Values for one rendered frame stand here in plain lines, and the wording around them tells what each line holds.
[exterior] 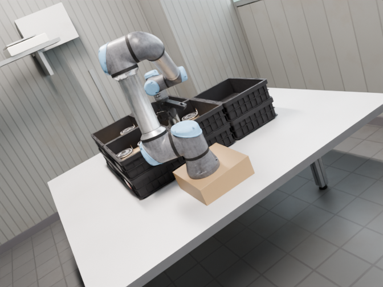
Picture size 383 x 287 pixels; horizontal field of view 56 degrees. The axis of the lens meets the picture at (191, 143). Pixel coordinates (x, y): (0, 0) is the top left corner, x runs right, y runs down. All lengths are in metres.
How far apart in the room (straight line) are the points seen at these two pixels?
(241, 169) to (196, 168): 0.19
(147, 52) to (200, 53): 2.24
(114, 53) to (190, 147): 0.47
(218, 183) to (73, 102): 2.53
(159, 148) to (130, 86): 0.28
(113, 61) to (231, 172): 0.65
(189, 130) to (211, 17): 2.42
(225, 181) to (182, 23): 2.33
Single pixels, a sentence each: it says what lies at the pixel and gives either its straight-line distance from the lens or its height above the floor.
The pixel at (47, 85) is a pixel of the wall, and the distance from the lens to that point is 3.75.
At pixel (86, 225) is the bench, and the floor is 0.70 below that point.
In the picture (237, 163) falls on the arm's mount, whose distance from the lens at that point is 1.52.
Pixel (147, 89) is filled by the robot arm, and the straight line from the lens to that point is 1.79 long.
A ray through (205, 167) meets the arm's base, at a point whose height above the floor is 0.83.
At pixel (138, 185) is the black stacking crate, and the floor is 0.78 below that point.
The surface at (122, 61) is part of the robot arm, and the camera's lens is 1.45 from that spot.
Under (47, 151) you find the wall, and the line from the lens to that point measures 3.82.
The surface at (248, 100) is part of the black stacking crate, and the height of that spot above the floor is 0.87.
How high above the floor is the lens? 1.47
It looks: 21 degrees down
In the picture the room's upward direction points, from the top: 24 degrees counter-clockwise
